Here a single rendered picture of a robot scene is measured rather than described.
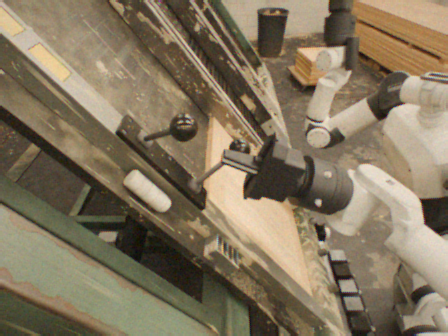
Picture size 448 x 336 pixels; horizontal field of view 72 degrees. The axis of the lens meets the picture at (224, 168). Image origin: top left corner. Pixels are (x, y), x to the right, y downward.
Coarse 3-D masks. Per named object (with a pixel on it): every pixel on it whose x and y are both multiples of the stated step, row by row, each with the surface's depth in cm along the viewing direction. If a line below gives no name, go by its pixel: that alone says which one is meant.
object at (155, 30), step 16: (112, 0) 71; (128, 0) 71; (144, 0) 71; (128, 16) 73; (144, 16) 73; (160, 16) 76; (144, 32) 75; (160, 32) 75; (176, 32) 80; (160, 48) 78; (176, 48) 78; (176, 64) 80; (192, 64) 80; (176, 80) 83; (192, 80) 83; (208, 80) 83; (192, 96) 86; (208, 96) 86; (224, 96) 90; (208, 112) 89; (224, 112) 89; (224, 128) 92; (240, 128) 92; (256, 144) 96
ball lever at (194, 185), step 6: (234, 144) 50; (240, 144) 50; (246, 144) 50; (234, 150) 50; (240, 150) 50; (246, 150) 50; (216, 168) 52; (204, 174) 53; (210, 174) 52; (192, 180) 52; (198, 180) 53; (204, 180) 53; (192, 186) 52; (198, 186) 53; (198, 192) 53
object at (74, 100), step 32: (0, 0) 37; (0, 32) 35; (32, 32) 39; (0, 64) 37; (32, 64) 37; (64, 64) 42; (64, 96) 40; (96, 96) 44; (96, 128) 43; (128, 160) 47; (192, 224) 56; (224, 224) 59; (256, 256) 64; (288, 288) 70; (320, 320) 79
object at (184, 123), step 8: (176, 120) 38; (184, 120) 38; (192, 120) 39; (168, 128) 42; (176, 128) 38; (184, 128) 38; (192, 128) 39; (136, 136) 46; (144, 136) 46; (152, 136) 44; (160, 136) 43; (176, 136) 39; (184, 136) 39; (192, 136) 39; (144, 144) 47
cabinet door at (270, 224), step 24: (216, 120) 90; (216, 144) 81; (216, 192) 67; (240, 192) 80; (240, 216) 73; (264, 216) 87; (288, 216) 106; (264, 240) 78; (288, 240) 95; (288, 264) 85
